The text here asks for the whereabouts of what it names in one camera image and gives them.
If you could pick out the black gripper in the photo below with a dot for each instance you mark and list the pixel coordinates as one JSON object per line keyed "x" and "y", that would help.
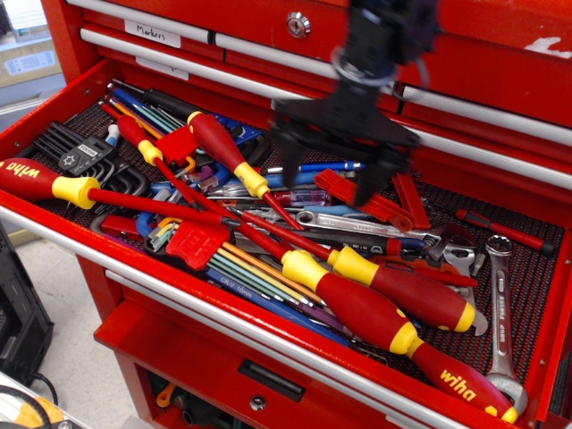
{"x": 346, "y": 124}

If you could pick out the small red yellow screwdriver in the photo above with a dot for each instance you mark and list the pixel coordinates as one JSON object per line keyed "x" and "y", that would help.
{"x": 136, "y": 135}

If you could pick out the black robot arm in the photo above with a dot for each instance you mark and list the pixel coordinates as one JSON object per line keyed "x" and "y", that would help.
{"x": 382, "y": 36}

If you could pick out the blue aluminium precision screwdriver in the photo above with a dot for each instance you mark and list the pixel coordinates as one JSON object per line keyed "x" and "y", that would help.
{"x": 340, "y": 166}

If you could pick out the orange red bit holder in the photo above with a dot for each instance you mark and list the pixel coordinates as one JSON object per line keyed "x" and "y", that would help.
{"x": 378, "y": 206}

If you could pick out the black red wiha screwdriver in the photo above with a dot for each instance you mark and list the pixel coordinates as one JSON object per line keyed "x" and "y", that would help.
{"x": 323, "y": 244}

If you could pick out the red yellow screwdriver upper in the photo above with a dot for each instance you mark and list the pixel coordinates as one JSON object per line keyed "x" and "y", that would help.
{"x": 214, "y": 139}

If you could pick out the chrome cabinet lock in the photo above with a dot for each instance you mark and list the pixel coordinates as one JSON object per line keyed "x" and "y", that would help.
{"x": 298, "y": 25}

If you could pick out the silver adjustable wrench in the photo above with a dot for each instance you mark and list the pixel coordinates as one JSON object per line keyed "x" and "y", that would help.
{"x": 446, "y": 249}

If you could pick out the red hex key holder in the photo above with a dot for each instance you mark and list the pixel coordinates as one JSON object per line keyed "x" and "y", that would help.
{"x": 177, "y": 146}

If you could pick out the large wiha screwdriver front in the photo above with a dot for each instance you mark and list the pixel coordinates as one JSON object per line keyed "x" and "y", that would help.
{"x": 378, "y": 321}

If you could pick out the large wiha screwdriver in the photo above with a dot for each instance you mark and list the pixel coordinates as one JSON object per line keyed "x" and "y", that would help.
{"x": 378, "y": 321}
{"x": 32, "y": 181}

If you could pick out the rainbow hex key set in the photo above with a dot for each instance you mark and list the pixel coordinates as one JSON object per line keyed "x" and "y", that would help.
{"x": 200, "y": 246}

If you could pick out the open red tool drawer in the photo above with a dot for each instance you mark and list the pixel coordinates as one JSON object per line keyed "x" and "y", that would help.
{"x": 497, "y": 138}

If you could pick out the red tool chest cabinet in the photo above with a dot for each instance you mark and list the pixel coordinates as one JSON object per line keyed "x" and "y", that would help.
{"x": 213, "y": 31}

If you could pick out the red yellow screwdriver right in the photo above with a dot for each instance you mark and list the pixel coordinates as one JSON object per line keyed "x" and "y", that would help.
{"x": 425, "y": 298}

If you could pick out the silver combination wrench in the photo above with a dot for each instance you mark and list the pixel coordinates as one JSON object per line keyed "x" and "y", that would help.
{"x": 502, "y": 374}

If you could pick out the white markers label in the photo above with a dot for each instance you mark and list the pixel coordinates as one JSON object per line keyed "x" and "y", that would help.
{"x": 152, "y": 33}

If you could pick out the slim red black screwdriver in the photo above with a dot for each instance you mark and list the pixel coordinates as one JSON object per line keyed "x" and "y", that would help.
{"x": 545, "y": 247}

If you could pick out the black torx key set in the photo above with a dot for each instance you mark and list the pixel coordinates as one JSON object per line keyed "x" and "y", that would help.
{"x": 92, "y": 156}

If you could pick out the large wiha screwdriver left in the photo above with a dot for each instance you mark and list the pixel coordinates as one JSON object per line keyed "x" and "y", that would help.
{"x": 32, "y": 181}

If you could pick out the black box on floor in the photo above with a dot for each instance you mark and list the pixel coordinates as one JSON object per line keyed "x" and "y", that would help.
{"x": 26, "y": 329}

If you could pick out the clear handle screwdriver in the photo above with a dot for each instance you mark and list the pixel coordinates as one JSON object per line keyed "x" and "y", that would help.
{"x": 295, "y": 198}

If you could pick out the red bit rail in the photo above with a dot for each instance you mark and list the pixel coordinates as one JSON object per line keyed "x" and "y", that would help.
{"x": 410, "y": 199}

